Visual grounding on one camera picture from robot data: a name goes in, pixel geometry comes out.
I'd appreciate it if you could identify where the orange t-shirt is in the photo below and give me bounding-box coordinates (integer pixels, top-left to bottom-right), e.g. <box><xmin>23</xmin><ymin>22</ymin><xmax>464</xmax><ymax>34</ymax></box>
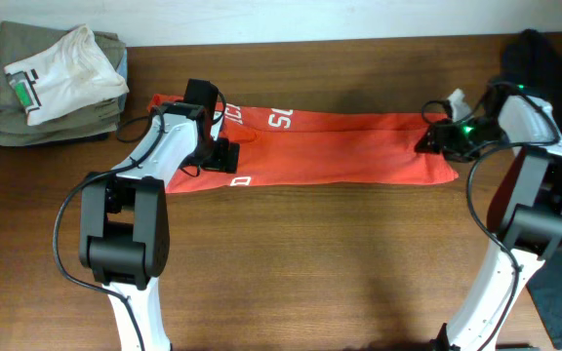
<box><xmin>167</xmin><ymin>104</ymin><xmax>458</xmax><ymax>194</ymax></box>

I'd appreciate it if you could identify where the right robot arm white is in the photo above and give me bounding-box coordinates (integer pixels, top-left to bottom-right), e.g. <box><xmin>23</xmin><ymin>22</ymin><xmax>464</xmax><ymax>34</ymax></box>
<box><xmin>415</xmin><ymin>81</ymin><xmax>562</xmax><ymax>350</ymax></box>

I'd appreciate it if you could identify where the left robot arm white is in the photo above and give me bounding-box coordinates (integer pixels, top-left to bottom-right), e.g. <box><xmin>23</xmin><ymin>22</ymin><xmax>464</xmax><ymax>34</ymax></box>
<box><xmin>79</xmin><ymin>79</ymin><xmax>239</xmax><ymax>350</ymax></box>

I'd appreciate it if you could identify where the light blue folded garment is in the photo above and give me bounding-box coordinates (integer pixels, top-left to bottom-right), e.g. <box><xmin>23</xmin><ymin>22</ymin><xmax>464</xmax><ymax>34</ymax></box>
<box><xmin>116</xmin><ymin>49</ymin><xmax>128</xmax><ymax>111</ymax></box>

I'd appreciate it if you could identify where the white folded t-shirt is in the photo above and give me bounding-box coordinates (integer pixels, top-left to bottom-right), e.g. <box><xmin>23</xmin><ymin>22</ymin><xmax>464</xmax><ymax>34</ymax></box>
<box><xmin>4</xmin><ymin>24</ymin><xmax>129</xmax><ymax>127</ymax></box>

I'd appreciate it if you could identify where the olive folded garment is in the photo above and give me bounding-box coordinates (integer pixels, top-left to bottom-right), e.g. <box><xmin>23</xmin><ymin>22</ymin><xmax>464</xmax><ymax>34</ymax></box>
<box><xmin>0</xmin><ymin>21</ymin><xmax>129</xmax><ymax>146</ymax></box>

